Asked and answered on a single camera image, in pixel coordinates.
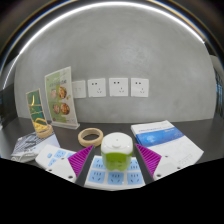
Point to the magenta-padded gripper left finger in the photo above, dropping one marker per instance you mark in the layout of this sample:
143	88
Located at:
63	166

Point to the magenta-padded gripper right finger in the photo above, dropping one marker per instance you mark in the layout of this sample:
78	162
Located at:
166	165

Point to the green and white charger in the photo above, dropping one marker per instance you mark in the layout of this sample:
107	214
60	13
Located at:
116	150

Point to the white and blue booklet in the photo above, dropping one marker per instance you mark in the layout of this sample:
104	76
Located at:
166	140

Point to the beige tape roll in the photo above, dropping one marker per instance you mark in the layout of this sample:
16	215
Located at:
83	140

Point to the grey striped pamphlet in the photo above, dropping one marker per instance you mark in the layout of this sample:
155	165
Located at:
30	145

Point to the large acrylic menu sign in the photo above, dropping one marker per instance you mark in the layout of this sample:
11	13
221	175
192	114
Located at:
60	96

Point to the curved ceiling light strip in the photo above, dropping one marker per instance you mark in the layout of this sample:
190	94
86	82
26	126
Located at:
110	4

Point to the white wall switch plate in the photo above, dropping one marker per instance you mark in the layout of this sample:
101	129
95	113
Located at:
79	89

